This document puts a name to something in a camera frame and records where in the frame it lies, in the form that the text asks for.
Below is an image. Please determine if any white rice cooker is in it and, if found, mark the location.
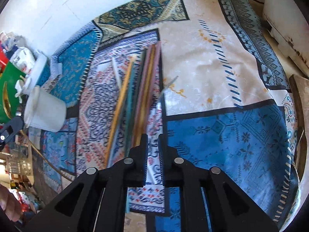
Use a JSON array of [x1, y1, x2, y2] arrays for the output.
[[263, 0, 308, 76]]

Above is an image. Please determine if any white ceramic utensil cup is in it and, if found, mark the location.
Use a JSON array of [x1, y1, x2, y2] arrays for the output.
[[24, 86, 66, 132]]

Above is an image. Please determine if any person's left hand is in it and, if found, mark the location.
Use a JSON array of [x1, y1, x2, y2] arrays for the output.
[[0, 185, 22, 222]]

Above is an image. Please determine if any white plastic chopstick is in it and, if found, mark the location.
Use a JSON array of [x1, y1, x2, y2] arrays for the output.
[[112, 57, 121, 90]]

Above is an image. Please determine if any patchwork patterned table cloth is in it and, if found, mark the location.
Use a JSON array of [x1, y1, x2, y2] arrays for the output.
[[34, 0, 299, 231]]

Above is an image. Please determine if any yellow wooden chopstick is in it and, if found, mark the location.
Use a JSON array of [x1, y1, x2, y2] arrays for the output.
[[106, 55, 136, 168]]

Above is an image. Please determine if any green metal box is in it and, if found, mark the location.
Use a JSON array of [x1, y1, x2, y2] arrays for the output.
[[1, 62, 26, 124]]

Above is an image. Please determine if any metal fork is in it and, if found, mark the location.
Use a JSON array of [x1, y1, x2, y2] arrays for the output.
[[155, 75, 179, 127]]

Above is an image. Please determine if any dark green chopstick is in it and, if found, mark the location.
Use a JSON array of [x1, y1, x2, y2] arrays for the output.
[[124, 64, 140, 157]]

